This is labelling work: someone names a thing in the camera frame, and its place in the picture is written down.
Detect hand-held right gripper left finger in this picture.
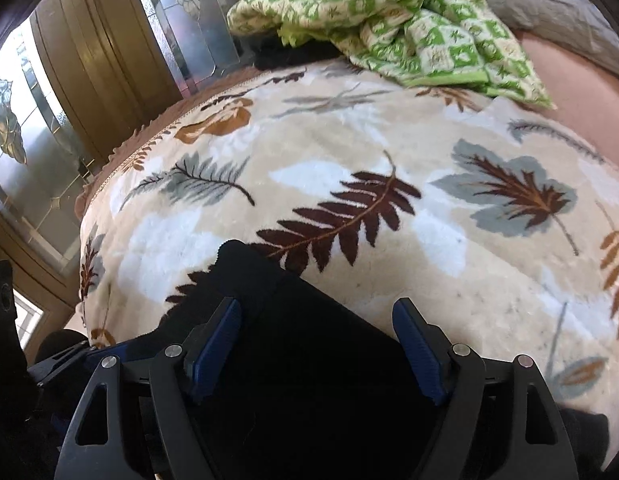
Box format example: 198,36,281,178
54,296,242,480

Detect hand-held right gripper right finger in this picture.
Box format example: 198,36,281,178
392,297,580,480

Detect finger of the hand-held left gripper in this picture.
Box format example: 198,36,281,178
29,342,120,386

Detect black pants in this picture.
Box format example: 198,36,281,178
89,239,610,480

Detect leaf print fleece blanket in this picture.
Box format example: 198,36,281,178
74,57,619,421

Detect wooden glass panel door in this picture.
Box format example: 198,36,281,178
0,0,290,311

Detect pink mattress sheet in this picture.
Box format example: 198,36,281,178
514,30,619,161

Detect green patterned cloth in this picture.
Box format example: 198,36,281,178
226,0,555,110

